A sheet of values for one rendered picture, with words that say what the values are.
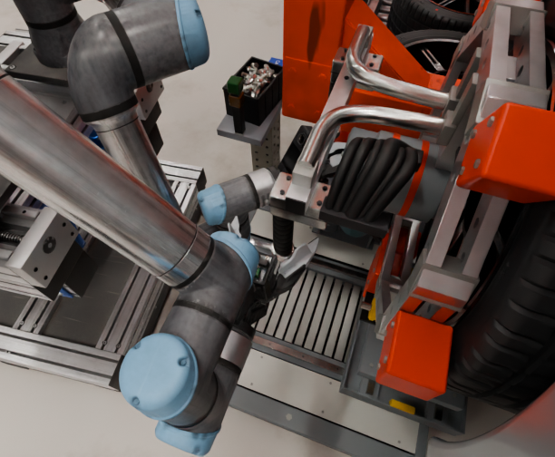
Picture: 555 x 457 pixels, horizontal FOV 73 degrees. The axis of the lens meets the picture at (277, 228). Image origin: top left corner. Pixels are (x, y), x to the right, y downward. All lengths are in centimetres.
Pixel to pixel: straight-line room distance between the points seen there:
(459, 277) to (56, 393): 138
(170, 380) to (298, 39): 94
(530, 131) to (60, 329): 131
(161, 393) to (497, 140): 38
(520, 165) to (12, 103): 43
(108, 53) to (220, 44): 202
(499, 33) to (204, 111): 175
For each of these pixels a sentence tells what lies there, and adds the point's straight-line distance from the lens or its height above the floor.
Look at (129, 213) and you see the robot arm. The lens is 40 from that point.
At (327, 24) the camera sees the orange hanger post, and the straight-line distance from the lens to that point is 109.
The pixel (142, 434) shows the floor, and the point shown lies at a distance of 145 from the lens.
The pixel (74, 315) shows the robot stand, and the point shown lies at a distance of 140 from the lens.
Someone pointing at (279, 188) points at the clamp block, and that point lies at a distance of 55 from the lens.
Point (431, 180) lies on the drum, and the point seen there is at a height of 90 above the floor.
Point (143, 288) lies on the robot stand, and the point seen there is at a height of 21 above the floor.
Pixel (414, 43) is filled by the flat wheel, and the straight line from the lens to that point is 177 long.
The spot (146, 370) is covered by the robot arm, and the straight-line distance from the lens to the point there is 41.
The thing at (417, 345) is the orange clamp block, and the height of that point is 88.
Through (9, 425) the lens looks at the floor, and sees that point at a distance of 164.
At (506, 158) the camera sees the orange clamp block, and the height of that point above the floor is 114.
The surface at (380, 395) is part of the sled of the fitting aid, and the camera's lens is 129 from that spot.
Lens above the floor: 138
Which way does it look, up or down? 58 degrees down
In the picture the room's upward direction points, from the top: straight up
